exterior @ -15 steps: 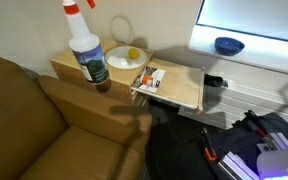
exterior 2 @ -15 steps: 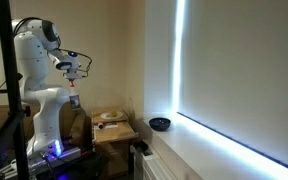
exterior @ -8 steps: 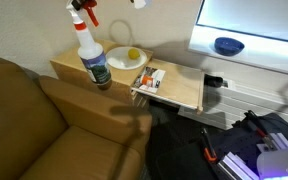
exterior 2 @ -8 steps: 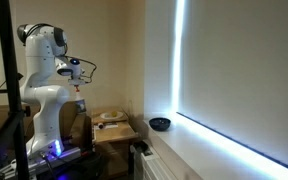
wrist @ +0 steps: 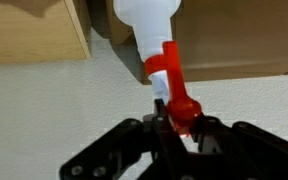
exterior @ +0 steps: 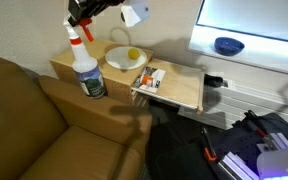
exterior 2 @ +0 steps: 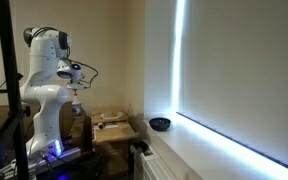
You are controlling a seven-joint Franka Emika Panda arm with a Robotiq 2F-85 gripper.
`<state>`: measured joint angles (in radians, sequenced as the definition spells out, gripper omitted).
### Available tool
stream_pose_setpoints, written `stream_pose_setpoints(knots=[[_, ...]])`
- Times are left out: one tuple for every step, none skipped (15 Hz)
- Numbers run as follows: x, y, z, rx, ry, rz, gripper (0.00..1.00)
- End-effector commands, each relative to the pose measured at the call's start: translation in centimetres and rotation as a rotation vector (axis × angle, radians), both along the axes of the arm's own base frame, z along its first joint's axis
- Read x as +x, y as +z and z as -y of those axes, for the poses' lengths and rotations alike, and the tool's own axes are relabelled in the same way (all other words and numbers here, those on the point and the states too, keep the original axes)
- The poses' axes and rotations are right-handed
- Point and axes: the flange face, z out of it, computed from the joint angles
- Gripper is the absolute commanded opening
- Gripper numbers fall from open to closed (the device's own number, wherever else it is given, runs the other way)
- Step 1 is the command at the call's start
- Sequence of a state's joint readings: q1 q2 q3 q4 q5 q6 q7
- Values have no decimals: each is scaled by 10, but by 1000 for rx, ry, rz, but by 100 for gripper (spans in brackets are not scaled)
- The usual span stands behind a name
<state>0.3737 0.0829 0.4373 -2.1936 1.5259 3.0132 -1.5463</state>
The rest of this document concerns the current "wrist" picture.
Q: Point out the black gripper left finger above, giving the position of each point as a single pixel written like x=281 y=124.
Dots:
x=134 y=150

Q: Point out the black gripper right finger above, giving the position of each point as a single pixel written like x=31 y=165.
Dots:
x=244 y=150

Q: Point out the spray bottle with red trigger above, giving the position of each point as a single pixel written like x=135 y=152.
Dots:
x=157 y=50

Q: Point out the light wooden nightstand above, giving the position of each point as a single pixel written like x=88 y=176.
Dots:
x=34 y=30

